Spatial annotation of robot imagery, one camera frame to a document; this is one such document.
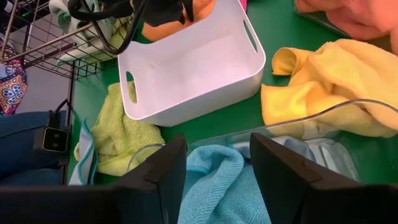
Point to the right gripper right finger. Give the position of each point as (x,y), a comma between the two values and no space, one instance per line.
(295,199)

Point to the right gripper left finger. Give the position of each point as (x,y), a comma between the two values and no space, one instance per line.
(149,202)

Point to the orange microfiber towel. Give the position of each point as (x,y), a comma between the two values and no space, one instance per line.
(161,31)

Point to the light blue microfiber towel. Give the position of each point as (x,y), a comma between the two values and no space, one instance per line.
(298,147)

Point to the teal microfiber towel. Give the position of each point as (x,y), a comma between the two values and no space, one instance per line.
(217,186)

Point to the pink microfiber towel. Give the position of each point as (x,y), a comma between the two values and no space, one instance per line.
(243,4)

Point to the yellow microfiber towel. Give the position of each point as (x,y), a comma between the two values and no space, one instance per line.
(311,87)

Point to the light green towel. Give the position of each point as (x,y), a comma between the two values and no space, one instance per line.
(119,34)

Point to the lime green microfiber towel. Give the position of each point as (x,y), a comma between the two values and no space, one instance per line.
(124,140)

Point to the white plastic basket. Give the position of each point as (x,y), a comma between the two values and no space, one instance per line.
(192,77)

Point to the colourful patterned fabric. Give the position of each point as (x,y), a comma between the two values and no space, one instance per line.
(12,90)

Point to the salmon coloured cloth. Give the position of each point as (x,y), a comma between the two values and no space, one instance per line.
(357,18)

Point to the black table-level camera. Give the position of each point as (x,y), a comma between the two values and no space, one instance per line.
(55,140)

